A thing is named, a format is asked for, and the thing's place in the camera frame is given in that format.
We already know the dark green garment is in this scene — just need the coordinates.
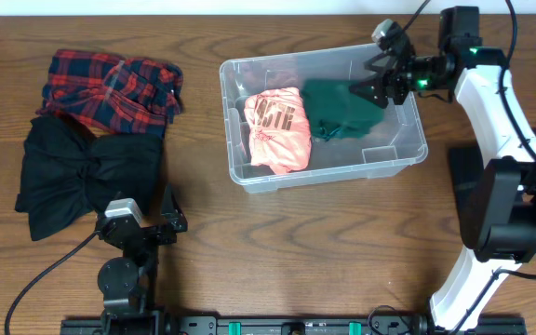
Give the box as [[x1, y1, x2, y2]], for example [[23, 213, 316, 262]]
[[301, 79, 384, 141]]

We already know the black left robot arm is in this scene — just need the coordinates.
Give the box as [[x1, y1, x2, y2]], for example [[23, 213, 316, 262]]
[[60, 186, 367, 335]]

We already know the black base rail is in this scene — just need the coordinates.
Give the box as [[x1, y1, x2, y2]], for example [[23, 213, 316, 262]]
[[60, 315, 529, 335]]

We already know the black garment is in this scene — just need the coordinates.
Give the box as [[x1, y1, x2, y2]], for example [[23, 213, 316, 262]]
[[448, 145, 488, 228], [15, 115, 164, 241]]

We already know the red navy plaid shirt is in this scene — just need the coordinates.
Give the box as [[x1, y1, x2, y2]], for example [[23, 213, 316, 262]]
[[37, 49, 183, 138]]

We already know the clear plastic storage bin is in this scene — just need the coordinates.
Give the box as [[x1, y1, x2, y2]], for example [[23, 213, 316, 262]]
[[219, 44, 428, 194]]

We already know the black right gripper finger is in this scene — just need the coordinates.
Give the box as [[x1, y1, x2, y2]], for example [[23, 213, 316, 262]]
[[349, 75, 389, 109], [364, 52, 396, 74]]

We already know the black bundled garment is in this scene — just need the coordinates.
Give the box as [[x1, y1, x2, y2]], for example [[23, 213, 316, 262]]
[[15, 115, 164, 241]]

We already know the pink printed shirt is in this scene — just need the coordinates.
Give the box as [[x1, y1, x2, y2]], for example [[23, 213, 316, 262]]
[[244, 87, 312, 175]]

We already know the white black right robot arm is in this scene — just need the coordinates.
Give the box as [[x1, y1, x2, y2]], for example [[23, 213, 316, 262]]
[[351, 7, 536, 334]]

